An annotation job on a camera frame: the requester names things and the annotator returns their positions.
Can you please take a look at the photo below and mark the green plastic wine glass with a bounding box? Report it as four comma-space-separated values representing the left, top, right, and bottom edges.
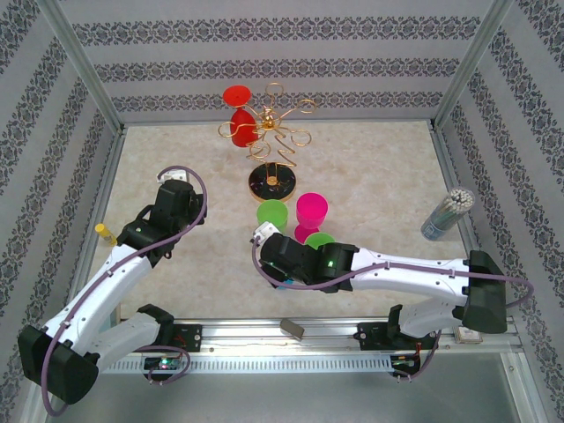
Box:
256, 198, 290, 234
304, 232, 336, 252

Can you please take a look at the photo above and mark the pink plastic wine glass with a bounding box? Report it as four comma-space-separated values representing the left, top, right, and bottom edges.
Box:
293, 192, 330, 244

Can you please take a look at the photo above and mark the red plastic wine glass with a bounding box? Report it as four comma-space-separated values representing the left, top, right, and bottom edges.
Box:
222, 84, 261, 149

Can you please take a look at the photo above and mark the small grey block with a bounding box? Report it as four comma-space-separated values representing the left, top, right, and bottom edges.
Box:
280, 319, 305, 340

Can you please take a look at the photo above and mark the clear tube of sticks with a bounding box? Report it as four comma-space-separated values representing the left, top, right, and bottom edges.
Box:
420, 187, 476, 242

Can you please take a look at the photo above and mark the small flat box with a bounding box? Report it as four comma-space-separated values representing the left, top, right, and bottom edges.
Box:
453, 326, 484, 345

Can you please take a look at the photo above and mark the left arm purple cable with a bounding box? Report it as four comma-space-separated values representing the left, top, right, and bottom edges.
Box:
41, 165, 209, 418

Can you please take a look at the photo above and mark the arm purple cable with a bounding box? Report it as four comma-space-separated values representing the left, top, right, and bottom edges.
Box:
41, 165, 209, 418
250, 237, 535, 384

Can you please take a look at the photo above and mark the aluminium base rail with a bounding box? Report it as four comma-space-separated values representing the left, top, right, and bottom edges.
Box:
43, 315, 528, 356

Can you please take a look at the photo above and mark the white slotted cable duct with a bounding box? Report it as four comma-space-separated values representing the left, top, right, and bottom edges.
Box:
100, 354, 394, 375

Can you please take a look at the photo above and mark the gold wire wine glass rack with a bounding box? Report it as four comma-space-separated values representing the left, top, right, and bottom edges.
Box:
218, 82, 317, 204

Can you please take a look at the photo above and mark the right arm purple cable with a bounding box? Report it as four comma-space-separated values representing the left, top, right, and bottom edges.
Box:
250, 237, 535, 384

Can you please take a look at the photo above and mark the grey metal frame post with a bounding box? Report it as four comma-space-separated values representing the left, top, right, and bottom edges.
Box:
41, 0, 127, 133
431, 0, 516, 131

